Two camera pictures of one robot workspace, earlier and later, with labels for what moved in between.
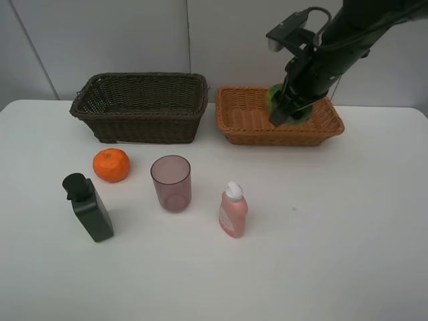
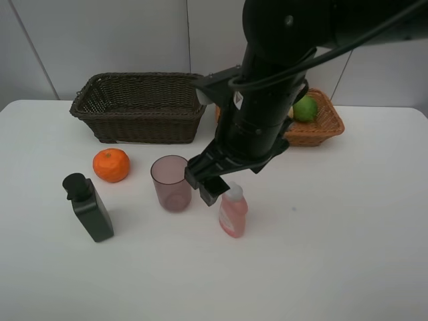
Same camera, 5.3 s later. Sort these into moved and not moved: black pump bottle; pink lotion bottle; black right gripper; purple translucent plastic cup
Moved: black right gripper
Not moved: black pump bottle; pink lotion bottle; purple translucent plastic cup
